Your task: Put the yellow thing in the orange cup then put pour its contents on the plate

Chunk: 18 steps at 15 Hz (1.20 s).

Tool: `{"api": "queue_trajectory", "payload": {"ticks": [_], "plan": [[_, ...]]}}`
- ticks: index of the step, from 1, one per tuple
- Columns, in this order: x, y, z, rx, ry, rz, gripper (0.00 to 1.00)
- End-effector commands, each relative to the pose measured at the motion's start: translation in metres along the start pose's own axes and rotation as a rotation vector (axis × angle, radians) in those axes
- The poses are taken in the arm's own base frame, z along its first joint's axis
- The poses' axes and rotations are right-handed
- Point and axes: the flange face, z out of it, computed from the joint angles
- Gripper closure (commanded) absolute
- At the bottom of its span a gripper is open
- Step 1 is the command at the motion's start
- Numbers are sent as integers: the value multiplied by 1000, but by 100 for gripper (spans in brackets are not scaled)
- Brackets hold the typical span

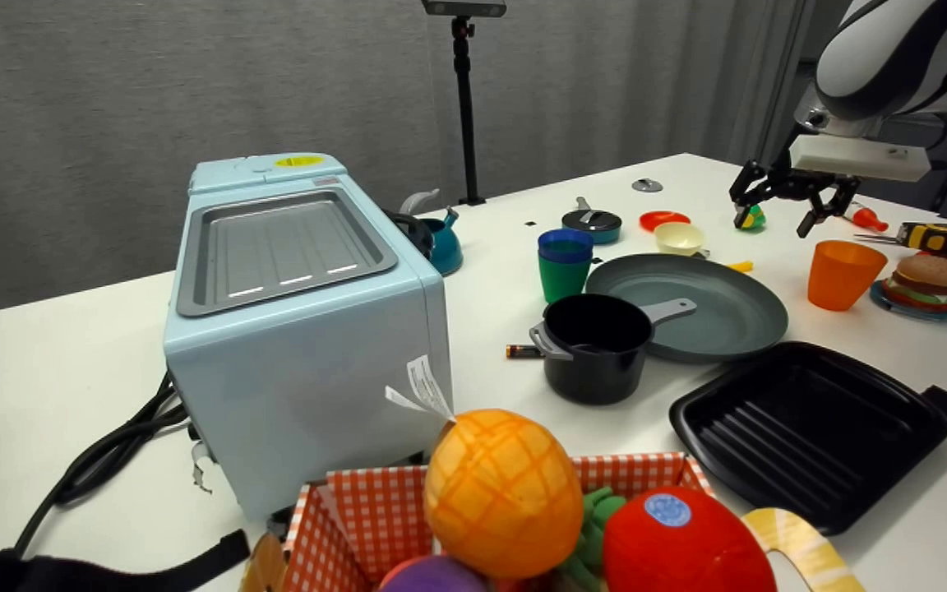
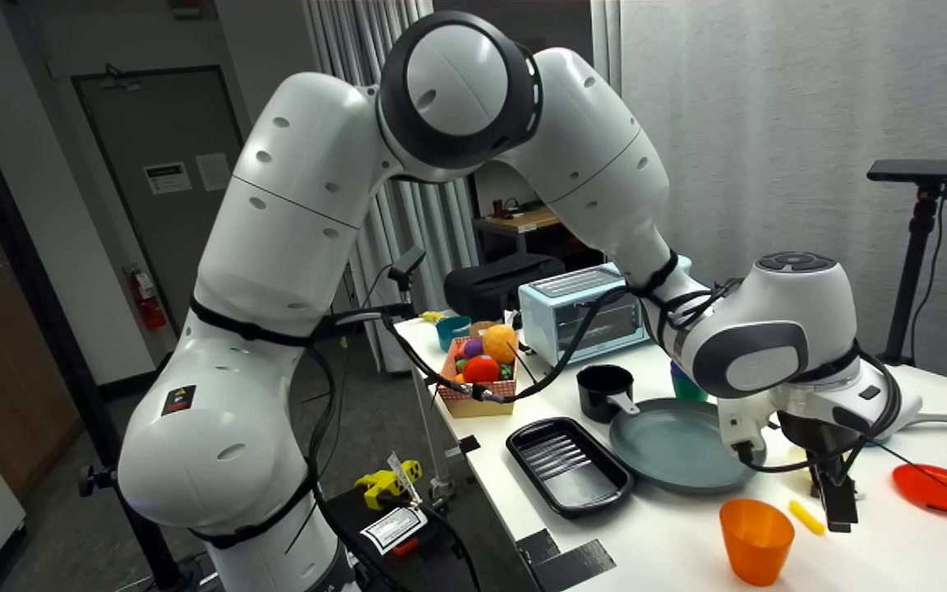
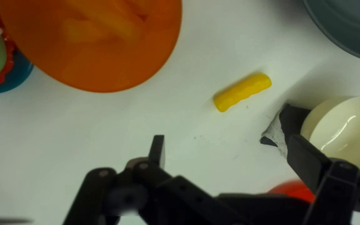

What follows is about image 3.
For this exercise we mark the large grey-blue round plate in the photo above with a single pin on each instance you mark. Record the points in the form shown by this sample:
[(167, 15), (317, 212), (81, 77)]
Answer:
[(351, 25)]

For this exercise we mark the small orange-red plate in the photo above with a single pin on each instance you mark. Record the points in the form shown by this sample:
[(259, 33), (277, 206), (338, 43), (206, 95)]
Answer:
[(293, 190)]

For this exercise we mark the translucent orange plastic cup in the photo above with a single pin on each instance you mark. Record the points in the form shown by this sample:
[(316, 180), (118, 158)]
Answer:
[(93, 45)]

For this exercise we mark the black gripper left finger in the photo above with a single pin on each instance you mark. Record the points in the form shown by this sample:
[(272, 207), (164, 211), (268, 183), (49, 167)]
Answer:
[(118, 195)]

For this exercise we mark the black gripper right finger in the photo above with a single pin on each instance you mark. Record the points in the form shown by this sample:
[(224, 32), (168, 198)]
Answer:
[(343, 195)]

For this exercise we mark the cream plastic bowl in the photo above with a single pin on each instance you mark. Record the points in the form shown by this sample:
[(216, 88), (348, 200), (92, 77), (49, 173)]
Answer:
[(347, 125)]

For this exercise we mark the yellow toy fry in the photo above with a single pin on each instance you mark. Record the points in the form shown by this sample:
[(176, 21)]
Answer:
[(243, 91)]

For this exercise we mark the small teal plate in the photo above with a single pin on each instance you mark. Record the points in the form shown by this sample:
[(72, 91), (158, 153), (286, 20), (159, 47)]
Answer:
[(19, 76)]

